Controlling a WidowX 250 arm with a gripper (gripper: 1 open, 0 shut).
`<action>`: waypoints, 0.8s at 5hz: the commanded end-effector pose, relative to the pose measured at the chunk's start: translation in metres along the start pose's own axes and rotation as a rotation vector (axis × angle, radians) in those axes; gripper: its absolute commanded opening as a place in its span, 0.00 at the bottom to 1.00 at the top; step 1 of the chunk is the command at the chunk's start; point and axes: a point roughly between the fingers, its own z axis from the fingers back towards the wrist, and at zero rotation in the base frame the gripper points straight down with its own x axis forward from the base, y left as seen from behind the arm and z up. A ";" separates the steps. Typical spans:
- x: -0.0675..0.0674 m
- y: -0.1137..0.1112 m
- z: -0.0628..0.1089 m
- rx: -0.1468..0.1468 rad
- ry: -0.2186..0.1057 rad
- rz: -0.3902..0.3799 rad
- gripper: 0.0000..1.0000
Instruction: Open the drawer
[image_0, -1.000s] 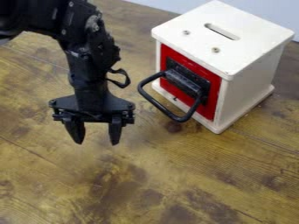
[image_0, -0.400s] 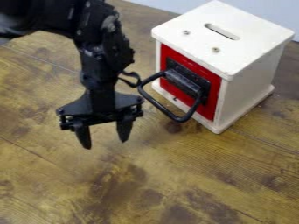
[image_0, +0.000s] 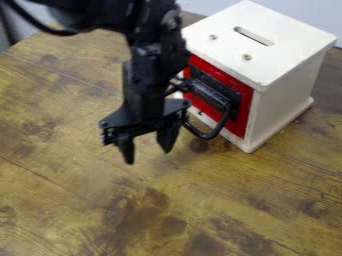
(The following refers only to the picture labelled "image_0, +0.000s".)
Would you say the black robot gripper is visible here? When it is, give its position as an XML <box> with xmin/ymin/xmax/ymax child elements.
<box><xmin>99</xmin><ymin>43</ymin><xmax>190</xmax><ymax>165</ymax></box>

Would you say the red drawer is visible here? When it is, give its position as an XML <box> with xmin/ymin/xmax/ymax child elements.
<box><xmin>183</xmin><ymin>54</ymin><xmax>254</xmax><ymax>138</ymax></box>

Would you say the black metal drawer handle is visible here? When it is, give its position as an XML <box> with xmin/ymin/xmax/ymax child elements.
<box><xmin>170</xmin><ymin>77</ymin><xmax>232</xmax><ymax>140</ymax></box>

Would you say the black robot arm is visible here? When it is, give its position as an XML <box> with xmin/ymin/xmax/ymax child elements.
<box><xmin>29</xmin><ymin>0</ymin><xmax>190</xmax><ymax>164</ymax></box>

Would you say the white wooden box cabinet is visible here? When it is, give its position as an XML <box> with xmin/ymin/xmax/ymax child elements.
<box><xmin>183</xmin><ymin>0</ymin><xmax>337</xmax><ymax>153</ymax></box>

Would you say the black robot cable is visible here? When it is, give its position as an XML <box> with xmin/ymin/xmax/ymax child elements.
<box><xmin>1</xmin><ymin>0</ymin><xmax>81</xmax><ymax>37</ymax></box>

